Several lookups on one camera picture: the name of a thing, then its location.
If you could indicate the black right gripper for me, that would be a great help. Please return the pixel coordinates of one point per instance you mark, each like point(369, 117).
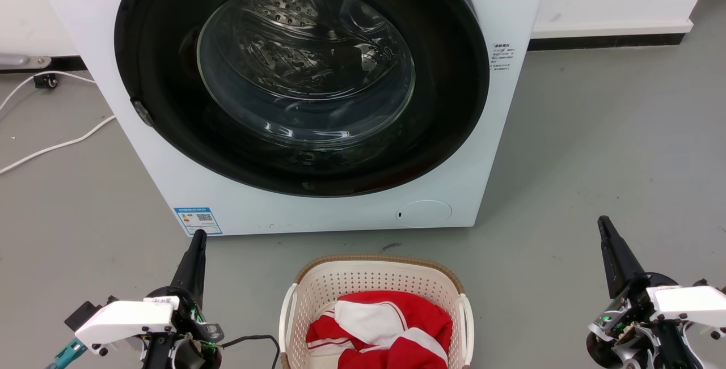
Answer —
point(629, 329)

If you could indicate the round white filter cover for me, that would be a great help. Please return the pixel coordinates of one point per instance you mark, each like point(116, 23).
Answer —
point(423, 213)

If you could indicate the white text warning sticker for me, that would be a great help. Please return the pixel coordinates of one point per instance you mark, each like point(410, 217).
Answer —
point(502, 58)

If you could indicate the blue energy label sticker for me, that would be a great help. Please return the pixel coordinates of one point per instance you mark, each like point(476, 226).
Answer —
point(197, 221)

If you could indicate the grey metal bar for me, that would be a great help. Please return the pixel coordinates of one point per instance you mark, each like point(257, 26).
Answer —
point(22, 61)

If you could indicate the white perforated laundry basket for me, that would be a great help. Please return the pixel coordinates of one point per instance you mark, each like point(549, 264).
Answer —
point(371, 278)

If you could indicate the small black caster wheel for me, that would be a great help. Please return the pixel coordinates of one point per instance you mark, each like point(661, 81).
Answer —
point(45, 80)

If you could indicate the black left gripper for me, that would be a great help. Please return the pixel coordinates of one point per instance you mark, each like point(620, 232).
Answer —
point(190, 335)

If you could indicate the white front-load washing machine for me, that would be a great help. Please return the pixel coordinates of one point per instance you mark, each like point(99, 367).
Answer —
point(505, 148)

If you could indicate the red and white garment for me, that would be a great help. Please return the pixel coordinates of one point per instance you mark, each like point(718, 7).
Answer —
point(397, 329)

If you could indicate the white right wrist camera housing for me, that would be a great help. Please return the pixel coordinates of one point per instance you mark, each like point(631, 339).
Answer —
point(689, 301)

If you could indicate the black round washer door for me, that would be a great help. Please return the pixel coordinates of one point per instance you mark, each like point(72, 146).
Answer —
point(448, 131)

